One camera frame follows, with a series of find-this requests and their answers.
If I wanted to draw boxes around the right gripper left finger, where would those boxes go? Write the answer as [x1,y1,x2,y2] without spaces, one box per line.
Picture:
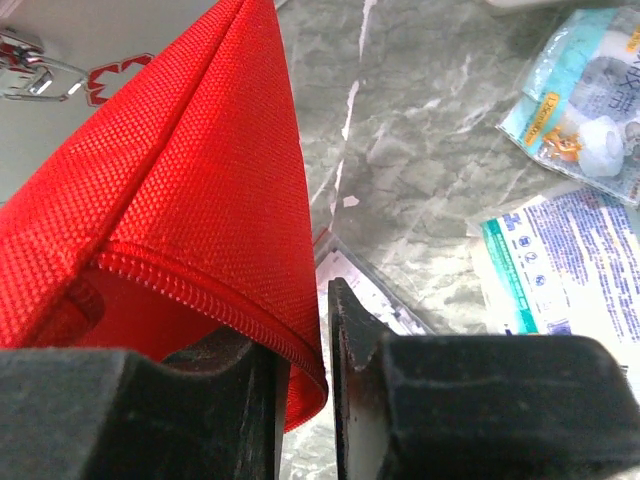
[1,328,290,479]

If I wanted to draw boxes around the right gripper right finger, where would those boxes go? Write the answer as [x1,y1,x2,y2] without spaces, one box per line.
[328,278,639,479]

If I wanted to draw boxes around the clear bag of pads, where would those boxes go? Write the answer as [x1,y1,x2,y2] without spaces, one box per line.
[313,229,436,337]

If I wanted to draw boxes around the red first aid pouch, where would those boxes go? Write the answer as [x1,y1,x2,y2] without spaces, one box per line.
[1,1,328,429]

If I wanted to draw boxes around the white blue gauze packet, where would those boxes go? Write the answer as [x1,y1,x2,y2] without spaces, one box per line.
[470,187,639,347]

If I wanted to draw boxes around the teal tape roll packet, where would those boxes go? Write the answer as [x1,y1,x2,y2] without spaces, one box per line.
[499,4,639,207]

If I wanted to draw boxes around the white first aid box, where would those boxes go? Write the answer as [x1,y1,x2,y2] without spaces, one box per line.
[1,1,213,201]

